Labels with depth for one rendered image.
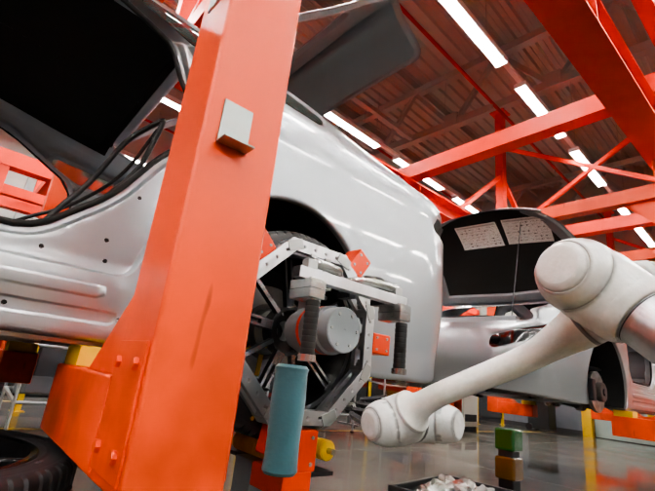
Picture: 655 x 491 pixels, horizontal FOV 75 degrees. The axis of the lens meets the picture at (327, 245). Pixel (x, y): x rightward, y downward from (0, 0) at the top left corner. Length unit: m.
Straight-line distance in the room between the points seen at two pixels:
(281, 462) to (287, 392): 0.16
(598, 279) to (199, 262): 0.65
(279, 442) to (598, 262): 0.79
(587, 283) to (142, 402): 0.71
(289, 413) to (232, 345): 0.42
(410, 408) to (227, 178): 0.67
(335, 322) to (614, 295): 0.67
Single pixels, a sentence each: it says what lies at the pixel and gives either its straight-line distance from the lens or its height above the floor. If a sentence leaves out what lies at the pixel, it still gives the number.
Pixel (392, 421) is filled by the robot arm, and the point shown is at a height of 0.64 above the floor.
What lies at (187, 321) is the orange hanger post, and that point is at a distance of 0.72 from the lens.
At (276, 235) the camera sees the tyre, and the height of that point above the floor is 1.14.
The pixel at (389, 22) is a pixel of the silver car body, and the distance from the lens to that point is 3.09.
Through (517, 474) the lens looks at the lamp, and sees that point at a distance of 0.96.
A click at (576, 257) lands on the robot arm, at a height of 0.95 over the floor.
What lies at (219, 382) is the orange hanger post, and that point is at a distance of 0.75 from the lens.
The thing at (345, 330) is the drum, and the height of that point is 0.85.
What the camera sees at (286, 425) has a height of 0.60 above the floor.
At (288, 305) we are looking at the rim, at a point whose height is 0.93.
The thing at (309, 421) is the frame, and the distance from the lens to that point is 1.34.
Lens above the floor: 0.71
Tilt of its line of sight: 17 degrees up
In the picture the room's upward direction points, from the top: 6 degrees clockwise
